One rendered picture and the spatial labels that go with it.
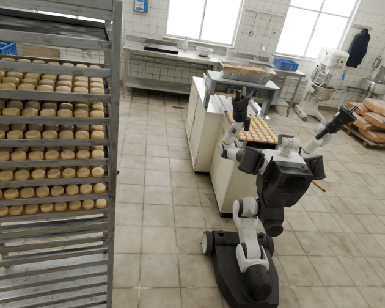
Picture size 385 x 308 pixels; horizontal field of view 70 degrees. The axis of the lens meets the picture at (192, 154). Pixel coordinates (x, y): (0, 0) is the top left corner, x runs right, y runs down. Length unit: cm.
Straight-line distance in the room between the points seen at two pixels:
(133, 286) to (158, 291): 19
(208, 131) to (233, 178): 72
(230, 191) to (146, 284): 107
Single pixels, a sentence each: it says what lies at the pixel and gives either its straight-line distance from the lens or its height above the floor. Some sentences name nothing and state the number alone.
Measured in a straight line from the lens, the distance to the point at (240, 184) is 259.
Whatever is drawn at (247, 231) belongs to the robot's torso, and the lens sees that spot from 224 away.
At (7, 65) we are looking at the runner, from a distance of 105.
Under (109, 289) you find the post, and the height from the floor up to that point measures 40.
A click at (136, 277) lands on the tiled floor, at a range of 228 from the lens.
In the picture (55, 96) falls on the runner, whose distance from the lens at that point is 105.
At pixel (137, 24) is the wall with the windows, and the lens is 576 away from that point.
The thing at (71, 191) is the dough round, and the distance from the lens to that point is 130.
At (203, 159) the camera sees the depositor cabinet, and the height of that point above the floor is 26.
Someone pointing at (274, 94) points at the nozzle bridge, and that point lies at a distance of 303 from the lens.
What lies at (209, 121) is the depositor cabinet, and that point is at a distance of 295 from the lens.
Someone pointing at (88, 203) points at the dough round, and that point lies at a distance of 137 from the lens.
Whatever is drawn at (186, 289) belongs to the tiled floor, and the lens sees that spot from 227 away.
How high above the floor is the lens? 188
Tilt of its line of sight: 30 degrees down
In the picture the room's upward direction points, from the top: 11 degrees clockwise
